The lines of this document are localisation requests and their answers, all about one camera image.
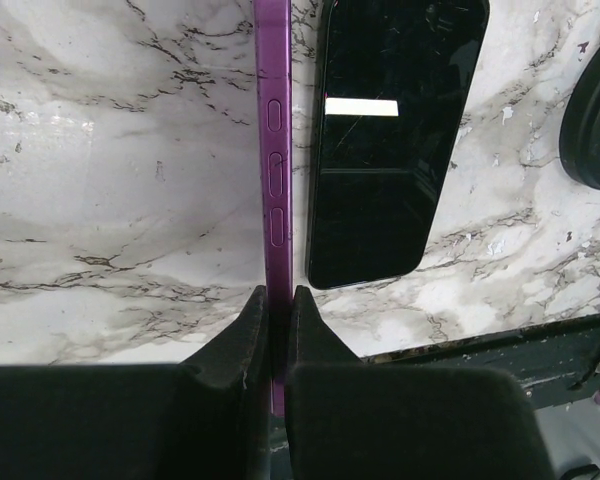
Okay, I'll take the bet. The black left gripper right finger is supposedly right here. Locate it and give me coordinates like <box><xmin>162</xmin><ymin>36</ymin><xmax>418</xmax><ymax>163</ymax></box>
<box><xmin>285</xmin><ymin>287</ymin><xmax>554</xmax><ymax>479</ymax></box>

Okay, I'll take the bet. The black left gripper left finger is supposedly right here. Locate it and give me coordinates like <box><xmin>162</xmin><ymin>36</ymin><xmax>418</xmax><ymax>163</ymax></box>
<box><xmin>0</xmin><ymin>287</ymin><xmax>269</xmax><ymax>479</ymax></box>

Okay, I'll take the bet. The black phone stand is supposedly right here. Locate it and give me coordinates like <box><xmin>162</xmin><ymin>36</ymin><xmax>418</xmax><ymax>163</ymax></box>
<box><xmin>559</xmin><ymin>47</ymin><xmax>600</xmax><ymax>190</ymax></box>

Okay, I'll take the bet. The purple-edged black phone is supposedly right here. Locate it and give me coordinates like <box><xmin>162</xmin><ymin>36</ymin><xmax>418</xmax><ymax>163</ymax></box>
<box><xmin>253</xmin><ymin>0</ymin><xmax>293</xmax><ymax>417</ymax></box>

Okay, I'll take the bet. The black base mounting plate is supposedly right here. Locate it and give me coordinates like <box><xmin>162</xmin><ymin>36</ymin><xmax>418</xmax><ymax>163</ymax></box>
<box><xmin>363</xmin><ymin>314</ymin><xmax>600</xmax><ymax>409</ymax></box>

